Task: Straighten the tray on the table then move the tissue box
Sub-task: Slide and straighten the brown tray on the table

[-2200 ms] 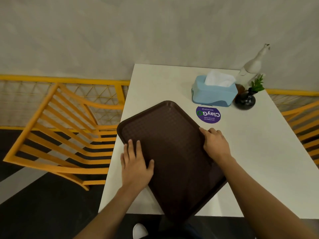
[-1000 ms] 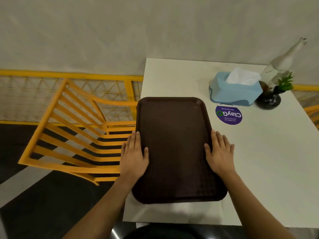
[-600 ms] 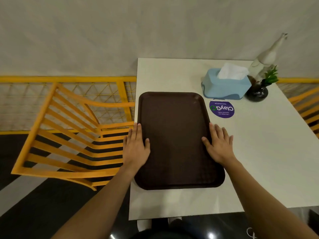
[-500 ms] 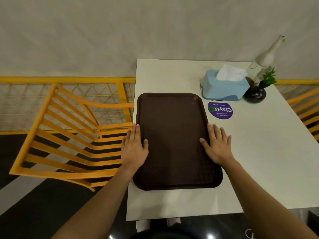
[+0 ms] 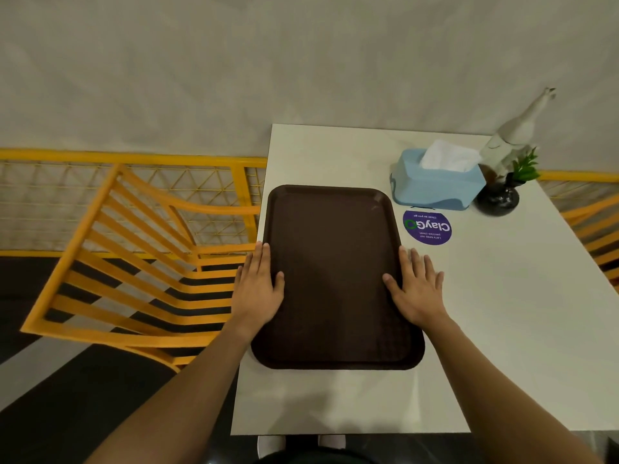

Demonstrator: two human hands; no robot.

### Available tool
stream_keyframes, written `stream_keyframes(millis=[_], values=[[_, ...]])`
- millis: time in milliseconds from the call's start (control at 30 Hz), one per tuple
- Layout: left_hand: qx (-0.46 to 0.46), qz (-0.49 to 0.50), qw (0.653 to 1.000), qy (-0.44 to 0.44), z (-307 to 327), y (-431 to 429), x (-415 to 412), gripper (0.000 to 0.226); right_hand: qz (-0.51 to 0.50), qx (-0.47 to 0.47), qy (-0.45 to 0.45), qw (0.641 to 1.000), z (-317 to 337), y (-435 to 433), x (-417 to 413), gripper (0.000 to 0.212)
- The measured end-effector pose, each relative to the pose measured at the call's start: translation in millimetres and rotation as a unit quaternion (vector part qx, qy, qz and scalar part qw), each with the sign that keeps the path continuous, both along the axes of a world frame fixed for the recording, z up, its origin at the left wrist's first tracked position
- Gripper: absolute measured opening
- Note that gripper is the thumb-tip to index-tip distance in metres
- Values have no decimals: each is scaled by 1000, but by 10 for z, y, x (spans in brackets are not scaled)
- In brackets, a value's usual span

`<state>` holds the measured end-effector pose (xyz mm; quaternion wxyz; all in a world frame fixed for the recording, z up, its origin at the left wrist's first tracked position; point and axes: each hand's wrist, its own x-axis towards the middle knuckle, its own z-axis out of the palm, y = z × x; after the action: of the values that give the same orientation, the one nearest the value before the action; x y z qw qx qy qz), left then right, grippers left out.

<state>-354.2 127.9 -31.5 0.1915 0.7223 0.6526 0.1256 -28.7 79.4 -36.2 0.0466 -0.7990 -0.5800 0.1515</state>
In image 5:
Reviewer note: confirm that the light blue tissue box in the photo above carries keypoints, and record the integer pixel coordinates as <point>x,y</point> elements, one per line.
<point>435,188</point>

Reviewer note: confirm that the person's left hand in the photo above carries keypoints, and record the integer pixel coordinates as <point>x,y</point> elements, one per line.
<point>256,294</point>

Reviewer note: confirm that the black round vase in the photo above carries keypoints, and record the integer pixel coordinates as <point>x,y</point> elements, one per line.
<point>498,200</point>

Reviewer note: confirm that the white tissue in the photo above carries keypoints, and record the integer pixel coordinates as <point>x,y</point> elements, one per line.
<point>447,156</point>

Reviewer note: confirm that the yellow slatted chair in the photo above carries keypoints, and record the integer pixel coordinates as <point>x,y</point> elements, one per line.
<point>125,328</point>
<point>595,227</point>

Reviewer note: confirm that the person's black clothing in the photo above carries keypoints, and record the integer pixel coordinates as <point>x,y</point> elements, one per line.
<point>314,458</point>

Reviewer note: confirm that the white shoe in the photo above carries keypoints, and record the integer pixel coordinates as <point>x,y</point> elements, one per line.
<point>332,440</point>
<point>271,446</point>

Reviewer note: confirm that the person's left forearm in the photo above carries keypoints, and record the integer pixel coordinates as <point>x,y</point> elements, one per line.
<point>184,405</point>

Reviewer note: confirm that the green plant sprig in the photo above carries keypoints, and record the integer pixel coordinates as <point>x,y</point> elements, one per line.
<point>524,169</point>

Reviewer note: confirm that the clear glass bottle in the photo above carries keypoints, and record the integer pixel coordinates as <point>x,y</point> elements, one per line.
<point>512,135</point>

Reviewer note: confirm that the dark brown plastic tray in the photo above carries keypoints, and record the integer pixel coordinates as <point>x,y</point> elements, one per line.
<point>333,275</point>

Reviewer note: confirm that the round purple sticker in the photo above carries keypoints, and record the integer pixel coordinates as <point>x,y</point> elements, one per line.
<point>428,229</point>

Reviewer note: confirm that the person's right hand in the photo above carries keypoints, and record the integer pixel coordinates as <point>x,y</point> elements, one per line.
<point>420,294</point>

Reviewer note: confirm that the person's right forearm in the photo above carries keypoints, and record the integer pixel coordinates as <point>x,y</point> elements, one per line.
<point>498,405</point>

